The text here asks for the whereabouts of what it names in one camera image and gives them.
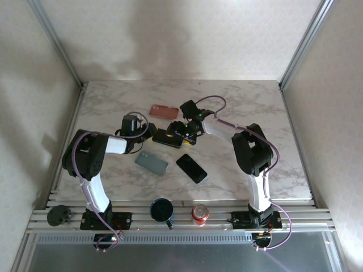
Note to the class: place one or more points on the grey-blue phone case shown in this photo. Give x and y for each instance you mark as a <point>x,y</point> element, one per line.
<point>151,163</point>

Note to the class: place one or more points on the black phone with pale-blue edge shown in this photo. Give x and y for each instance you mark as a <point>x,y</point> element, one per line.
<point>191,168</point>

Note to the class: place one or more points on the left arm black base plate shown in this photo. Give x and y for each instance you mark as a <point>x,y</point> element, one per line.
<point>124,221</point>

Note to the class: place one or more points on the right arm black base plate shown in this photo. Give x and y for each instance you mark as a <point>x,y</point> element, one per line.
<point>241,224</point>

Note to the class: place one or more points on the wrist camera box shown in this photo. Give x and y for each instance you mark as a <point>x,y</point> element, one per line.
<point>189,109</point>
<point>130,123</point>

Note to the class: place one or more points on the black round plug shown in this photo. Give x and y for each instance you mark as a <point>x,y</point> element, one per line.
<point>56,216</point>

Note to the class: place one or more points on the aluminium rail bed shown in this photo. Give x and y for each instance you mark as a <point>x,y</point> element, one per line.
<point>221,215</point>

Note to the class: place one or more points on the dark blue mug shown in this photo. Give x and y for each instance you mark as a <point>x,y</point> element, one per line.
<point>161,211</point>

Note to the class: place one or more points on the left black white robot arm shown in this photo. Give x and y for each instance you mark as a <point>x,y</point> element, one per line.
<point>85,158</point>

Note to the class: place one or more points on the aluminium side rail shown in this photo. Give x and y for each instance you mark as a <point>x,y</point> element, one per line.
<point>75,113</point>

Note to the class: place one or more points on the grey metal panel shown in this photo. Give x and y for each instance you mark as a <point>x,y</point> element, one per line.
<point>181,258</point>

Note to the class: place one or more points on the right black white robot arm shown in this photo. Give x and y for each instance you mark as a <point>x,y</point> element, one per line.
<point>252,150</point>

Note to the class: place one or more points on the aluminium frame post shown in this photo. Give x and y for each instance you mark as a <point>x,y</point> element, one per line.
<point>304,42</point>
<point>56,45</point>

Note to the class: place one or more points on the small black controller board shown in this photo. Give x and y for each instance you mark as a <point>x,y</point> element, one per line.
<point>106,239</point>
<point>262,238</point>

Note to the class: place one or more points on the red drink can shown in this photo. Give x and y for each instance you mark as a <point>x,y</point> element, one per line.
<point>200,214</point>

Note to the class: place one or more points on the pink phone case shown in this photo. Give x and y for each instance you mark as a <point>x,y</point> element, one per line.
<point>164,112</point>

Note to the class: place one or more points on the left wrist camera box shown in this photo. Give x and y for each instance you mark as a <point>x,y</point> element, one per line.
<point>130,123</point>

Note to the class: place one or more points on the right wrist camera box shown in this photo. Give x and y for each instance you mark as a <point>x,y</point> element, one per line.
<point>189,109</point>

